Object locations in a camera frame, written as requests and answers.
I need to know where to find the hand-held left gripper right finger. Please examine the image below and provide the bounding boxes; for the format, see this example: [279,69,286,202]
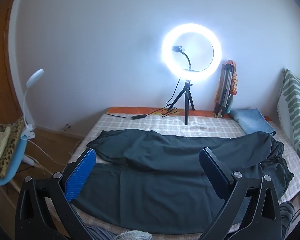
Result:
[197,148,283,240]

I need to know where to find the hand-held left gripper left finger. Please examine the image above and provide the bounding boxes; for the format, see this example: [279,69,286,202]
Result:
[14,148,108,240]

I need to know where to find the black pants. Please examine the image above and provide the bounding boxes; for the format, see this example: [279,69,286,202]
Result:
[68,129,294,233]

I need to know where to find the green striped pillow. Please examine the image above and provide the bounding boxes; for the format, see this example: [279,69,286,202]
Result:
[277,69,300,175]

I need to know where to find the folded blue cloth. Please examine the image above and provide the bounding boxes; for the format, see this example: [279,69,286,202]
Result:
[229,108,276,136]

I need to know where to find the person's left leg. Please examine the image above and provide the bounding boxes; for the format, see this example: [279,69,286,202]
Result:
[86,226,116,240]

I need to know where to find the blue chair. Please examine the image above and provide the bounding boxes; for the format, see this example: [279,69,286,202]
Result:
[0,122,28,187]

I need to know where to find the plaid bed blanket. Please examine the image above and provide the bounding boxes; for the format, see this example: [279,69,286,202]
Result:
[65,112,300,238]

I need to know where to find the leopard print cloth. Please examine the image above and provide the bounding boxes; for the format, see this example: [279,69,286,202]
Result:
[0,117,25,179]

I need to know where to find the black tripod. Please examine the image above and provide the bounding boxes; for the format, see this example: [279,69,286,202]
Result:
[169,79,195,126]

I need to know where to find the orange mattress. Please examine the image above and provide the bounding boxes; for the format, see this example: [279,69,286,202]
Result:
[106,107,272,121]

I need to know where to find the white fluffy cloth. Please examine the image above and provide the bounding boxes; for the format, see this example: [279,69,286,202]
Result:
[114,231,153,240]

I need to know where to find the folded grey metal stand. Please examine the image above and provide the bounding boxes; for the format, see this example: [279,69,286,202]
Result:
[219,64,234,118]

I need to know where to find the white clip lamp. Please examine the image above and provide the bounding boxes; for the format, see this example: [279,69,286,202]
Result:
[20,69,44,139]

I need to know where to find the black gooseneck phone holder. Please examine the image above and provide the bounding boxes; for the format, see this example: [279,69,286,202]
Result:
[172,45,192,72]

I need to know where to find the wooden door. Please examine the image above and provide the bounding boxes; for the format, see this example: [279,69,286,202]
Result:
[0,0,25,130]

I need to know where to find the white lamp cable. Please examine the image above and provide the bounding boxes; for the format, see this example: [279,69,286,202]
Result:
[24,137,74,167]

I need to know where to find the white ring light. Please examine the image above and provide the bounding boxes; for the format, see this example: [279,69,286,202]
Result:
[162,24,222,84]

